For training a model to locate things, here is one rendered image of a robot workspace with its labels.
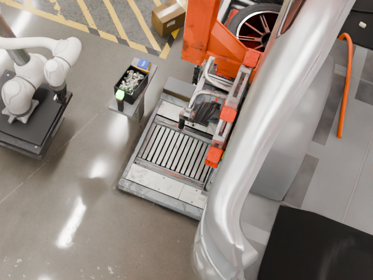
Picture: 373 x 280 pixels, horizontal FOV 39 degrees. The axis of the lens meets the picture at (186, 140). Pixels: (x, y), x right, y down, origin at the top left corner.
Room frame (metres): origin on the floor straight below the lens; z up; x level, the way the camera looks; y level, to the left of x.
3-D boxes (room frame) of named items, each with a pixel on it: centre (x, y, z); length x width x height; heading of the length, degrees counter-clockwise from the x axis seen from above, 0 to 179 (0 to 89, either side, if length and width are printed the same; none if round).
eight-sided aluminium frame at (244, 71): (1.54, -0.22, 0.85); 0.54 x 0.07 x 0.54; 168
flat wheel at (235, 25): (2.37, -0.46, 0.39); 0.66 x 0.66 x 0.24
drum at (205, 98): (1.56, -0.15, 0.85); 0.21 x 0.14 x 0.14; 78
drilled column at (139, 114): (1.86, 0.40, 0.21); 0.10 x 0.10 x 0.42; 78
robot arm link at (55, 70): (1.49, 0.76, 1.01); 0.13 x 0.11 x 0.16; 163
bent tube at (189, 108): (1.47, -0.08, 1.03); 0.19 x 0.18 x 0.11; 78
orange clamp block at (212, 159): (1.23, -0.16, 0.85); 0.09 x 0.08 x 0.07; 168
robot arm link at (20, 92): (1.58, 1.11, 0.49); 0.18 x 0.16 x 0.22; 163
